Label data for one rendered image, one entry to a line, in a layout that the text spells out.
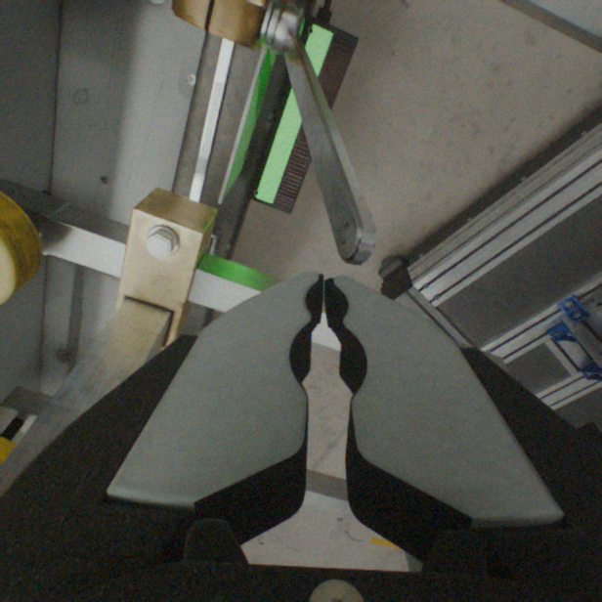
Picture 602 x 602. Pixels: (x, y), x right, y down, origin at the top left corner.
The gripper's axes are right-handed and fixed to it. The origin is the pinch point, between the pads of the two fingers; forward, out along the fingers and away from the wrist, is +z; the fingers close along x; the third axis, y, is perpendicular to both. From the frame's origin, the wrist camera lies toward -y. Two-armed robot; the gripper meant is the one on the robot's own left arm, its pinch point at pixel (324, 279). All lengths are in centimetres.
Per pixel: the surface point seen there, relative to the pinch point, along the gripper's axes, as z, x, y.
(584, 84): 101, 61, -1
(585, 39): 16.6, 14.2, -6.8
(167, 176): 39.6, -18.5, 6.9
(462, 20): 101, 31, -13
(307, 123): 6.4, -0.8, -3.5
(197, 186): 31.0, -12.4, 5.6
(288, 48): 13.4, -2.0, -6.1
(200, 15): 14.1, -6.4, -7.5
